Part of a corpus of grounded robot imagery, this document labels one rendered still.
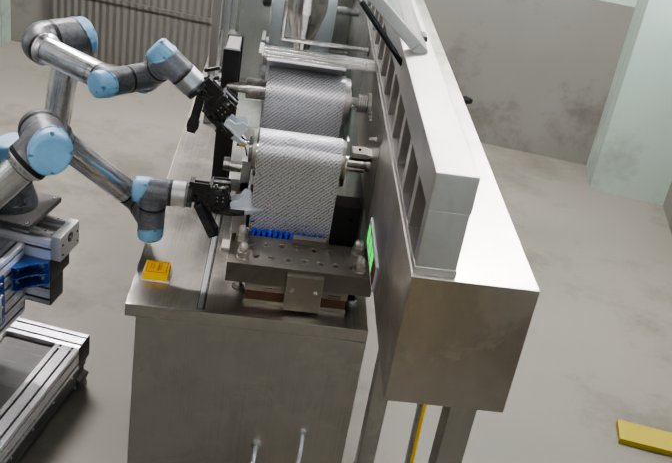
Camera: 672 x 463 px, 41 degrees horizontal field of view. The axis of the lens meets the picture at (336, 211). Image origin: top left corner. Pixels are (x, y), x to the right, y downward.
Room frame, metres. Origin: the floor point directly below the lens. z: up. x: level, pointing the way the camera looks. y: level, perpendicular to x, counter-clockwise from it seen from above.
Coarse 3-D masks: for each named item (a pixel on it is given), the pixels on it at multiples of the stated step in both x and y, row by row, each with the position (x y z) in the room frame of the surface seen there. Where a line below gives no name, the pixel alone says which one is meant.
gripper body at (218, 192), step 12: (192, 180) 2.24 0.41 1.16; (216, 180) 2.27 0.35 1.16; (228, 180) 2.29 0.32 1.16; (192, 192) 2.23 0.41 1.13; (204, 192) 2.24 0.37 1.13; (216, 192) 2.23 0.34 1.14; (228, 192) 2.22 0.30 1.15; (204, 204) 2.23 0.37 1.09; (216, 204) 2.23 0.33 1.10; (228, 204) 2.27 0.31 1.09
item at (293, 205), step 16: (256, 176) 2.26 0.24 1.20; (272, 176) 2.26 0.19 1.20; (256, 192) 2.26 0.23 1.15; (272, 192) 2.26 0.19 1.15; (288, 192) 2.27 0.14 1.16; (304, 192) 2.27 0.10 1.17; (320, 192) 2.28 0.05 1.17; (336, 192) 2.28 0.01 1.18; (272, 208) 2.27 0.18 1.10; (288, 208) 2.27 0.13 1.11; (304, 208) 2.27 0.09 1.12; (320, 208) 2.28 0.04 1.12; (256, 224) 2.26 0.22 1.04; (272, 224) 2.27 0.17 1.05; (288, 224) 2.27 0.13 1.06; (304, 224) 2.28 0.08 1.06; (320, 224) 2.28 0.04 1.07
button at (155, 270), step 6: (150, 264) 2.15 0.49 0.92; (156, 264) 2.15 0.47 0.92; (162, 264) 2.16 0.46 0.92; (168, 264) 2.16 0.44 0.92; (144, 270) 2.11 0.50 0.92; (150, 270) 2.12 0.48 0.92; (156, 270) 2.12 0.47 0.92; (162, 270) 2.13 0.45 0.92; (168, 270) 2.13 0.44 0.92; (144, 276) 2.10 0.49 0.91; (150, 276) 2.10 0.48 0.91; (156, 276) 2.11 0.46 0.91; (162, 276) 2.11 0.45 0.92; (168, 276) 2.13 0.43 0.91
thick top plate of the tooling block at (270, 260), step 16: (256, 240) 2.20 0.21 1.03; (272, 240) 2.21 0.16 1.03; (288, 240) 2.23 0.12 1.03; (256, 256) 2.12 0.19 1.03; (272, 256) 2.13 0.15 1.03; (288, 256) 2.14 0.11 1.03; (304, 256) 2.15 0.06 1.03; (320, 256) 2.17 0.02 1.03; (336, 256) 2.18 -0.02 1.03; (352, 256) 2.20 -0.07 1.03; (240, 272) 2.06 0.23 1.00; (256, 272) 2.07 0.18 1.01; (272, 272) 2.07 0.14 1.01; (304, 272) 2.08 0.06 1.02; (320, 272) 2.09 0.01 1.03; (336, 272) 2.10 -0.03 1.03; (352, 272) 2.11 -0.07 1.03; (368, 272) 2.13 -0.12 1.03; (336, 288) 2.09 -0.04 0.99; (352, 288) 2.09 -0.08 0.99; (368, 288) 2.10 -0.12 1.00
